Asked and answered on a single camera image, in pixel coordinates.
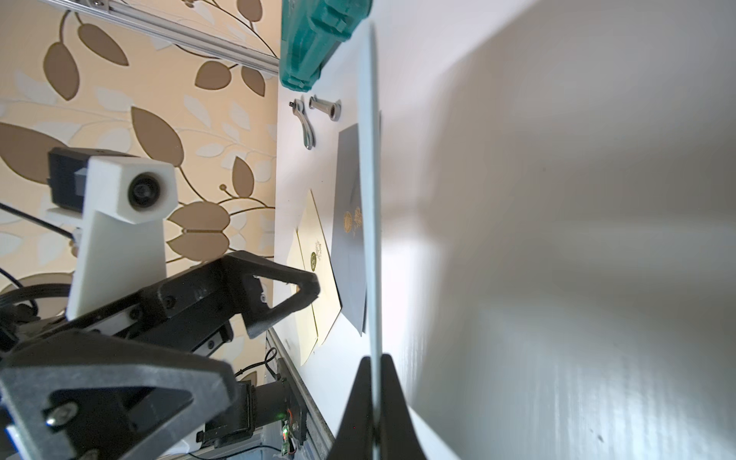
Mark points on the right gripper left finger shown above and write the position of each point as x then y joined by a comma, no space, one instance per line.
354,440

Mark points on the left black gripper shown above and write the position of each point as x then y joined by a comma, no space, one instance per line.
134,378

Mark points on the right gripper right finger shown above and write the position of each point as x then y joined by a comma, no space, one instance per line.
397,436

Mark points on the dark grey envelope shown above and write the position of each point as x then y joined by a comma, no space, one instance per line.
348,257

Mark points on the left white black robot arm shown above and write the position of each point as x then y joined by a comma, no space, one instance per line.
241,408

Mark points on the yellow envelope green seal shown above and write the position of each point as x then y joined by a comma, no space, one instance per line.
316,258

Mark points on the silver combination wrench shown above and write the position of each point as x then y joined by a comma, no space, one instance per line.
331,109

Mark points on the green tool case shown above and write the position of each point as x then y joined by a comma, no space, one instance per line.
311,32

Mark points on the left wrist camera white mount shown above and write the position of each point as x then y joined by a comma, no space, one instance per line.
117,203

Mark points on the ratchet wrench green handle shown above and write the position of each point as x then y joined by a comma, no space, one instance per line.
298,110

